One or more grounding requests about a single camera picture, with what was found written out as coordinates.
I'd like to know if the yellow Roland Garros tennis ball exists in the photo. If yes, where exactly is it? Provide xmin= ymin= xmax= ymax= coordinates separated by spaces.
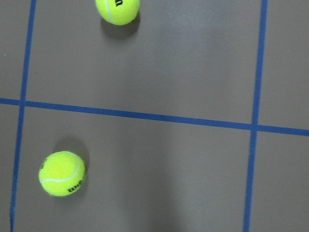
xmin=95 ymin=0 xmax=140 ymax=26

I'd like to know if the yellow Wilson tennis ball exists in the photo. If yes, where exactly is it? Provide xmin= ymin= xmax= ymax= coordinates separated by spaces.
xmin=38 ymin=151 xmax=85 ymax=197

